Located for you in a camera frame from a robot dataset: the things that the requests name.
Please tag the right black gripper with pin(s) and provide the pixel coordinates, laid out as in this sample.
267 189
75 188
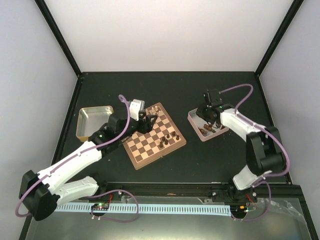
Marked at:
199 112

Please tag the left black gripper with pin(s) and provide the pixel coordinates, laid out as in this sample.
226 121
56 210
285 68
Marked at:
146 126

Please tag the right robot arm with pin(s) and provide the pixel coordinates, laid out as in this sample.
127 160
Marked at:
265 154

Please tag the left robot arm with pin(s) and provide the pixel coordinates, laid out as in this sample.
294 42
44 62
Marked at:
42 192

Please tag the white chess pieces row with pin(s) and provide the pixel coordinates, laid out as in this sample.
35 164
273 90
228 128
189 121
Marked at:
154 110

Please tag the wooden chess board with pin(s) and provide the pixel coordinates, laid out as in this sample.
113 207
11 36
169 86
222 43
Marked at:
144 149

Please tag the small circuit board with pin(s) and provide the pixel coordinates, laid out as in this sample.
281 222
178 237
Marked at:
100 206

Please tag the pink-rimmed metal tin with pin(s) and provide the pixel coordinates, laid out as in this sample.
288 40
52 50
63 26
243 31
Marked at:
205 130

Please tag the yellow-rimmed metal tin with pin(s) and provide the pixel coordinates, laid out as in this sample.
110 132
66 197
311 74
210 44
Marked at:
90 119

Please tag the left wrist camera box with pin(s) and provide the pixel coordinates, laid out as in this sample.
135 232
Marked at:
135 107

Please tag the light blue cable duct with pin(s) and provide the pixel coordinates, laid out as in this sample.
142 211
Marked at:
141 208

